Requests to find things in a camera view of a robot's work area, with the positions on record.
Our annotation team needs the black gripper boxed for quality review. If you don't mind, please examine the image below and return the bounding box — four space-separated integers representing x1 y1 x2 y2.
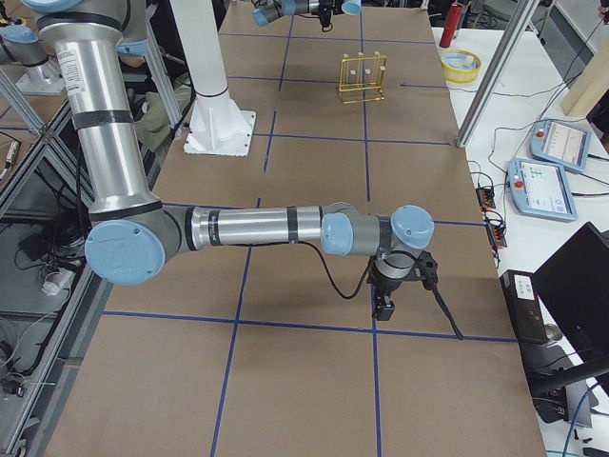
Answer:
367 251 420 299
318 0 339 14

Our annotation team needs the light blue cup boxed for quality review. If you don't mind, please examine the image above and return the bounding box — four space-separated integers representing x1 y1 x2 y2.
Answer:
341 0 362 15

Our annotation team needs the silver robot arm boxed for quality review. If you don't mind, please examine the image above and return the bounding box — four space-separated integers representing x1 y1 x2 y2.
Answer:
29 1 438 307
251 0 343 29

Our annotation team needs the black probe stick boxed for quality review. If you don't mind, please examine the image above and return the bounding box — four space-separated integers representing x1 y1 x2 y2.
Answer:
418 250 464 340

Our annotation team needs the orange connector board near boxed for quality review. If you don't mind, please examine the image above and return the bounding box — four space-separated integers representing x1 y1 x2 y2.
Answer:
485 219 507 249

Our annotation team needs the orange connector board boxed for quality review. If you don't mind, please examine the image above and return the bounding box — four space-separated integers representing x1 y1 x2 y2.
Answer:
485 219 507 249
475 187 496 209

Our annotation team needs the red bottle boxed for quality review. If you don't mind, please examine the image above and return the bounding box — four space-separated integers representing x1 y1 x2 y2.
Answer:
439 3 463 49

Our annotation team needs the orange connector board far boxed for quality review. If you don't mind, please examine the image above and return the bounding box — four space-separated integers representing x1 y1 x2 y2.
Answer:
475 187 496 209

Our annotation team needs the black computer box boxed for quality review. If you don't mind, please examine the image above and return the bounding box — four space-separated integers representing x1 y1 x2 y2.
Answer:
501 269 548 345

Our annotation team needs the yellow tape roll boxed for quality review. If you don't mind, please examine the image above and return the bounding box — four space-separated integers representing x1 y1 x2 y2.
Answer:
440 50 482 84

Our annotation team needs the near teach pendant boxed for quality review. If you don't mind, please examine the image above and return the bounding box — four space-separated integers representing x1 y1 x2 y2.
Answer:
507 158 578 222

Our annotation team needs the teach pendant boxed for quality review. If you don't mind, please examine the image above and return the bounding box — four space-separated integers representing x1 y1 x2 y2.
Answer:
529 119 591 173
507 158 578 222

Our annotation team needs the black monitor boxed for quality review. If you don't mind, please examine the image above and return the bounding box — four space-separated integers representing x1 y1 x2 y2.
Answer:
532 222 608 361

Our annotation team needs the far teach pendant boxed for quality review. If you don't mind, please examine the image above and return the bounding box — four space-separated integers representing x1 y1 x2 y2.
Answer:
529 119 591 173

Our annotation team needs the wooden board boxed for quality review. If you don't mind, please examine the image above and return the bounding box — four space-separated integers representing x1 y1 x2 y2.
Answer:
560 0 609 119

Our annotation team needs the white power strip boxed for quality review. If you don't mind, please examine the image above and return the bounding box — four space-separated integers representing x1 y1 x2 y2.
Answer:
41 268 72 296

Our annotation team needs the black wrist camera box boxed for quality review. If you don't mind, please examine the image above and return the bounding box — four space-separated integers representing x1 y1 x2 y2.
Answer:
372 294 395 321

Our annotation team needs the gold wire cup holder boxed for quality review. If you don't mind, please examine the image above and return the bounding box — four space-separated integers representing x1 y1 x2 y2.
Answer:
337 50 387 105

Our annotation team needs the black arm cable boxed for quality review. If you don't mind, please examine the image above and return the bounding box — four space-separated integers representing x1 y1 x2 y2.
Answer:
294 239 377 301

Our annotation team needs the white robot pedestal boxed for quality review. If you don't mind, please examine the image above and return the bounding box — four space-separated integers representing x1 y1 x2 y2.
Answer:
170 0 256 157

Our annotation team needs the aluminium frame post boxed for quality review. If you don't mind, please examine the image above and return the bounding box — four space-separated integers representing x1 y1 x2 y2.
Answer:
456 0 539 148

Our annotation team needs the blue network cable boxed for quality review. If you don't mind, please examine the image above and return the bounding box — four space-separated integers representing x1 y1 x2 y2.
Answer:
560 380 601 457

